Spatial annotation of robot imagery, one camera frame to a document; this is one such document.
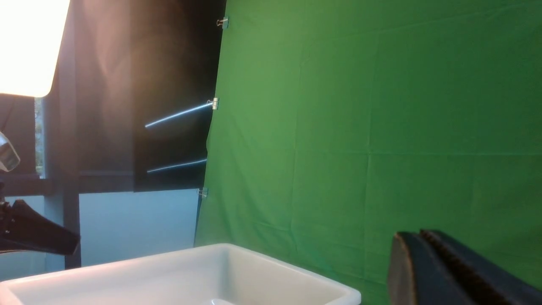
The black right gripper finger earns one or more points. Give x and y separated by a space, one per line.
433 268

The black curtain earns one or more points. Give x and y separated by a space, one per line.
128 109

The silver binder clip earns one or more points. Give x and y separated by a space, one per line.
203 192
223 23
213 103

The large white plastic tub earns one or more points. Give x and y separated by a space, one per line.
220 274

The green backdrop cloth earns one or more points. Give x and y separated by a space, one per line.
341 122

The silver binder clip top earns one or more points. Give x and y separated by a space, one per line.
223 23

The silver binder clip middle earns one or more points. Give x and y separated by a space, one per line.
213 103

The silver binder clip bottom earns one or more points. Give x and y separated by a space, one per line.
203 192

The bright studio light panel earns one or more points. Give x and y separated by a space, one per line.
31 33

